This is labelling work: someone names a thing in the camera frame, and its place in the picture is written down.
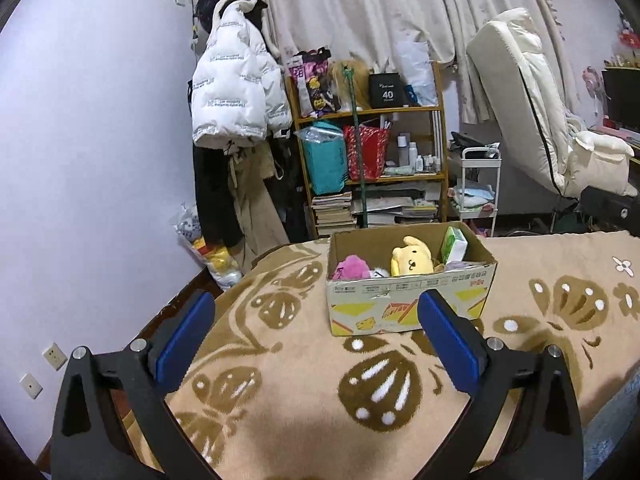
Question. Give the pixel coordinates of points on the black hanging garment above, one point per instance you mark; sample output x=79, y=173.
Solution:
x=215, y=195

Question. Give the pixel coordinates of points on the clear packet with purple item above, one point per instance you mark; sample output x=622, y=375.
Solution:
x=457, y=265

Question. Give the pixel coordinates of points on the row of cosmetic bottles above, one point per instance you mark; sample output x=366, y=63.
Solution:
x=420, y=160

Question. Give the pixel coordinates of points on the wooden shelf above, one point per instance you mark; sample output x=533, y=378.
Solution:
x=370, y=108

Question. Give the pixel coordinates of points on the yellow plush dog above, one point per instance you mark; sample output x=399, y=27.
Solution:
x=412, y=260

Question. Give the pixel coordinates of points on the white puffer jacket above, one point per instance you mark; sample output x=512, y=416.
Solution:
x=230, y=95

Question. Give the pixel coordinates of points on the white trolley cart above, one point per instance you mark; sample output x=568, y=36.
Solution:
x=472, y=195

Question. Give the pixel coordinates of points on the white plastic bag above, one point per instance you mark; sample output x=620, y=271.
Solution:
x=415, y=72

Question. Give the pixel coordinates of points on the beige brown patterned blanket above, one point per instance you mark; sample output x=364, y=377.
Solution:
x=300, y=410

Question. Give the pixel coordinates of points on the cream curtain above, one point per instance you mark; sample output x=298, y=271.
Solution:
x=375, y=10

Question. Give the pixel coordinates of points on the black monitor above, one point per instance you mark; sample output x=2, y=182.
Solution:
x=622, y=97

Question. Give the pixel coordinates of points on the green tissue pack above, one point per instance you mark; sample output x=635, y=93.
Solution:
x=454, y=245

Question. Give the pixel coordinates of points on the blonde wig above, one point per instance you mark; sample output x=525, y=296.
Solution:
x=345, y=82

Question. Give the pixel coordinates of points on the pink plush toy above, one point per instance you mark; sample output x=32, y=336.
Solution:
x=350, y=267

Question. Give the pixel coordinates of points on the dark hanging jacket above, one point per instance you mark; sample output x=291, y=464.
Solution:
x=290, y=195

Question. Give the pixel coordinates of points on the black pink patterned bag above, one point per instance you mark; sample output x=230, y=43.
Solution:
x=312, y=85

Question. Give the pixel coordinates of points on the pile of magazines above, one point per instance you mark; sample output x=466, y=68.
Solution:
x=400, y=210

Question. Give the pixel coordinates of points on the white recliner chair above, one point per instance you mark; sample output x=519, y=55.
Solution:
x=520, y=85

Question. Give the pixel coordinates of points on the clear plastic bag of toys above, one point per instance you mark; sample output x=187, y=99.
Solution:
x=190, y=225

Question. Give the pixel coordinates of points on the teal bag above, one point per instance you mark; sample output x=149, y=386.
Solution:
x=325, y=160

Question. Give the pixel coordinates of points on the stack of books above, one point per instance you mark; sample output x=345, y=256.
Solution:
x=332, y=212

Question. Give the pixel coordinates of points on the cardboard box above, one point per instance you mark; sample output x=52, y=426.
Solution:
x=360, y=310

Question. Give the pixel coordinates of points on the black hooded garment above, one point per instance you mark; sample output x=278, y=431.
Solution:
x=210, y=5

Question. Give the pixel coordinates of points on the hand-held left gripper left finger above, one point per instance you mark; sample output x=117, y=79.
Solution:
x=185, y=340

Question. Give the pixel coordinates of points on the beige hanging coat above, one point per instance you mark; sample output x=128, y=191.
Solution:
x=255, y=200

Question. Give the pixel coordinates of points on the red patterned bag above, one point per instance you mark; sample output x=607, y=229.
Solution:
x=370, y=152

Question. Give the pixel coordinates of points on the black box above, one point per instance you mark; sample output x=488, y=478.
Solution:
x=386, y=91

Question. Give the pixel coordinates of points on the black low cabinet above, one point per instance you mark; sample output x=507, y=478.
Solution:
x=610, y=210

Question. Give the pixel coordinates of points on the white wall socket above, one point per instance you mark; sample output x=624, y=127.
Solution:
x=31, y=386
x=55, y=356

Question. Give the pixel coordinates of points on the green pole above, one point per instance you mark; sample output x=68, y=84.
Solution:
x=359, y=160

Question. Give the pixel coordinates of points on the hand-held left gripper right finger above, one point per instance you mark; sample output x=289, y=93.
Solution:
x=450, y=345

